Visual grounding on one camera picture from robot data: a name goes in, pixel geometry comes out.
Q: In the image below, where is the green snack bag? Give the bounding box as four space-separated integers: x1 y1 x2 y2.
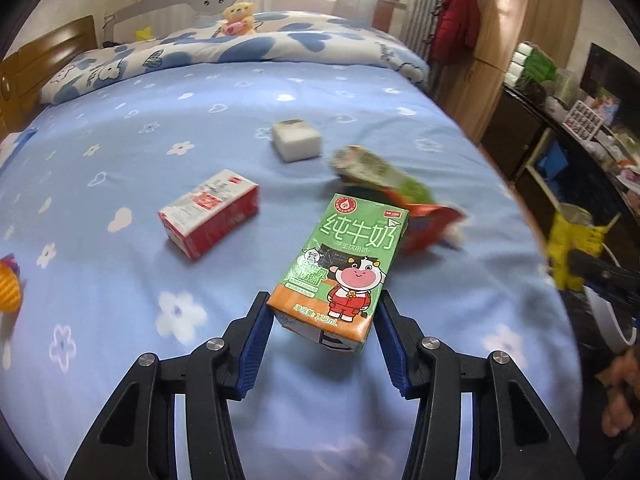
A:
328 145 434 206

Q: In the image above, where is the black glossy sideboard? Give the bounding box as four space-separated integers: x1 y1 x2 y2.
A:
479 82 640 282

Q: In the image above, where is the brown bedside cabinet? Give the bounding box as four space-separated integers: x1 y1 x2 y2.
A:
372 0 406 34

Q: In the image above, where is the red jacket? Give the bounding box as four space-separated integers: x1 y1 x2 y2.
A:
430 0 482 67

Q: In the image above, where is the red milk carton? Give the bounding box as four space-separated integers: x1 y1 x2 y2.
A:
157 168 261 261

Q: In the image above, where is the white rimmed trash bin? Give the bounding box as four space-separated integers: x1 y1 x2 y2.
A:
552 242 640 362

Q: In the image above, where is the green milk carton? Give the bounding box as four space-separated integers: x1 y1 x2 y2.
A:
265 192 411 357

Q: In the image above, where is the wooden headboard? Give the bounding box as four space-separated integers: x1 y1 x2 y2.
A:
0 14 99 137

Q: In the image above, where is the yellow foam fruit net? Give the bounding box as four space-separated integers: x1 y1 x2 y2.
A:
0 253 25 314
546 203 621 292

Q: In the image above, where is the person's right hand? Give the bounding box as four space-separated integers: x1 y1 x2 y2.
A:
602 350 640 437

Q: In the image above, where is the blue heart print quilt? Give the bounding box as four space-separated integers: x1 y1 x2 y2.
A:
39 9 431 107

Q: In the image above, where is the small white box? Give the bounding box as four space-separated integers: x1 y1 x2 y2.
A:
271 117 322 163

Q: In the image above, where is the wooden wardrobe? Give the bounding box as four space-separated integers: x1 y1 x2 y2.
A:
439 0 584 142

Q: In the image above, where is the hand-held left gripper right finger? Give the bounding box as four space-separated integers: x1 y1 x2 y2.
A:
375 292 587 480

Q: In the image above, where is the blue heart print pillow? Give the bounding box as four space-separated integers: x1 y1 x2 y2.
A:
0 127 39 162

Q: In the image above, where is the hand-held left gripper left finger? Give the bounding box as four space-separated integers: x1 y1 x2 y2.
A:
64 290 274 480

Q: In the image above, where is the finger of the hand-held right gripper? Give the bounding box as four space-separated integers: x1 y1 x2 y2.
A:
569 250 640 307

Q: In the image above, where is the yellow teddy bear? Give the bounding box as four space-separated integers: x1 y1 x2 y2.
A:
214 1 259 37

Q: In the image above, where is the stack of green tissue packs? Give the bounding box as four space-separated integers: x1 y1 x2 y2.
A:
502 42 559 97

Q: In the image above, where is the black wall television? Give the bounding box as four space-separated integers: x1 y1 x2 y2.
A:
582 42 640 127

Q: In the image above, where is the black white photo sheet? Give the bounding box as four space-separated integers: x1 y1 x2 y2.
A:
562 99 606 139

